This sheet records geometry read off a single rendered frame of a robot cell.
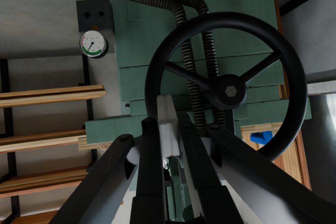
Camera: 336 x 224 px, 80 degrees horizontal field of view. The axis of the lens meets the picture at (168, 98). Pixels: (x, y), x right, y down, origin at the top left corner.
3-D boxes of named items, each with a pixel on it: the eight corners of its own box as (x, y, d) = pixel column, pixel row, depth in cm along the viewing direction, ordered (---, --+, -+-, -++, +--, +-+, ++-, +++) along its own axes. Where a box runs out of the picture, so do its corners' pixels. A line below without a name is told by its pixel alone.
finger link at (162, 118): (171, 157, 16) (162, 158, 16) (166, 120, 22) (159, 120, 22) (168, 122, 15) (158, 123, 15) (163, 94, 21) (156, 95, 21)
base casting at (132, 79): (282, 50, 55) (287, 84, 54) (220, 78, 112) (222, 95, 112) (116, 68, 53) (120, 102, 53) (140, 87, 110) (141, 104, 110)
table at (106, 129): (341, 94, 45) (345, 121, 45) (269, 98, 75) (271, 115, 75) (65, 125, 43) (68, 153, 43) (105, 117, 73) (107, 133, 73)
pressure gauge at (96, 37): (103, 20, 47) (107, 55, 47) (108, 26, 51) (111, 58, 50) (76, 22, 47) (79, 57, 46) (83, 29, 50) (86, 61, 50)
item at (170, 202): (171, 182, 85) (175, 218, 85) (170, 175, 94) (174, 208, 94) (151, 185, 85) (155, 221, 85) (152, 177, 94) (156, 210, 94)
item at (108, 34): (107, -4, 50) (111, 28, 50) (118, 18, 62) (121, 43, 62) (73, -1, 50) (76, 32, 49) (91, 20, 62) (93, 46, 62)
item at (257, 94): (278, 84, 54) (280, 99, 54) (245, 90, 75) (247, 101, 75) (129, 101, 53) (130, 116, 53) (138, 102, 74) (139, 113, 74)
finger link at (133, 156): (162, 163, 14) (118, 168, 14) (160, 129, 19) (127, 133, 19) (160, 144, 13) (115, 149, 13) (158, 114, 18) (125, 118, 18)
